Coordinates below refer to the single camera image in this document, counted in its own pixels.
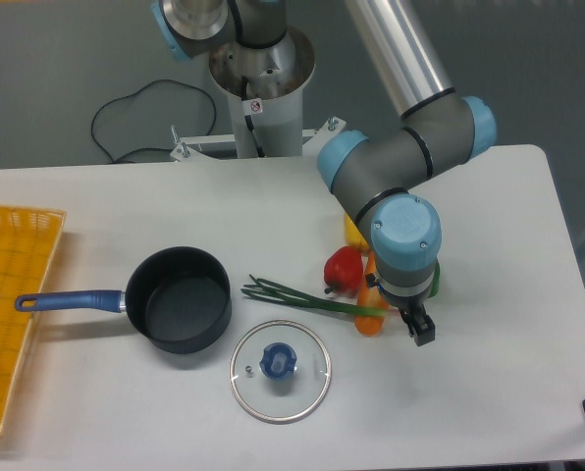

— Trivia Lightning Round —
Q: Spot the green bell pepper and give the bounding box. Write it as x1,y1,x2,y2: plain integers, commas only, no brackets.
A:
429,261,441,298

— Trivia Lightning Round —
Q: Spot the black saucepan blue handle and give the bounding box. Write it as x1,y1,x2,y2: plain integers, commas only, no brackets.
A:
14,246,232,354

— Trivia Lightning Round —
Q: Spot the green onion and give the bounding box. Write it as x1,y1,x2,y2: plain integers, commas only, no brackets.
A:
240,275,400,317

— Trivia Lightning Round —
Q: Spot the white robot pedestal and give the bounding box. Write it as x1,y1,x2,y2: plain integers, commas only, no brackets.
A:
209,26,315,159

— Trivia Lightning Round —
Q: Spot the glass lid blue knob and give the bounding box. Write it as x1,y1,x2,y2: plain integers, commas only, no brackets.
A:
229,320,332,425

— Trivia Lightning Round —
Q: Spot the yellow plastic basket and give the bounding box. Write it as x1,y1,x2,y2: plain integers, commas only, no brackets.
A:
0,205,67,435

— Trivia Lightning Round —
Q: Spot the black cable on floor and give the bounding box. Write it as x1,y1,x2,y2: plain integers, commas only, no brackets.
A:
90,79,218,164

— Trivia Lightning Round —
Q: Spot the red bell pepper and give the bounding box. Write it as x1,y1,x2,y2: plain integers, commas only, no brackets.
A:
324,246,363,297

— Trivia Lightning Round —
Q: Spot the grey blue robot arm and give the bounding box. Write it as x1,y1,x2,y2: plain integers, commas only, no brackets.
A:
151,1,497,345

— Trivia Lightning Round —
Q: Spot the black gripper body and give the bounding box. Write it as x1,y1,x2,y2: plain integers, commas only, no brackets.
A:
365,273,430,317

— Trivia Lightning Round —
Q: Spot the orange carrot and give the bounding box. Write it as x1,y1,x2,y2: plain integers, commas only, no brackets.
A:
354,250,388,338

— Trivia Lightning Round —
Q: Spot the yellow bell pepper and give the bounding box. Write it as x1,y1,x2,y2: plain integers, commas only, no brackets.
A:
344,213,371,254

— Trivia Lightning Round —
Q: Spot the white metal mounting bracket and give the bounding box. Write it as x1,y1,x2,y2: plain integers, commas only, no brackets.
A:
170,116,347,162

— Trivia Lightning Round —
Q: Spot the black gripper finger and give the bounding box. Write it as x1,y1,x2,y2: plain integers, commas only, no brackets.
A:
400,309,418,340
412,305,436,346

